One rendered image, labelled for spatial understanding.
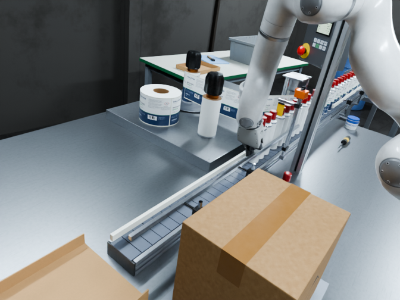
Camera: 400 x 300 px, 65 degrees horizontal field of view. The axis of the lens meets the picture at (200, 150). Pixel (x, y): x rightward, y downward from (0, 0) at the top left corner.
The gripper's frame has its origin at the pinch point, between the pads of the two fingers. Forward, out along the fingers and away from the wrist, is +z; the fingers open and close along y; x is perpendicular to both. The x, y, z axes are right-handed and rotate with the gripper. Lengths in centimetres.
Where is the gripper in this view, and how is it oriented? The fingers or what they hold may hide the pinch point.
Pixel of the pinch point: (249, 151)
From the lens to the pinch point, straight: 128.4
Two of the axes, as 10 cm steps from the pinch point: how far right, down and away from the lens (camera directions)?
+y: -7.8, -3.9, 4.9
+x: -6.2, 5.9, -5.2
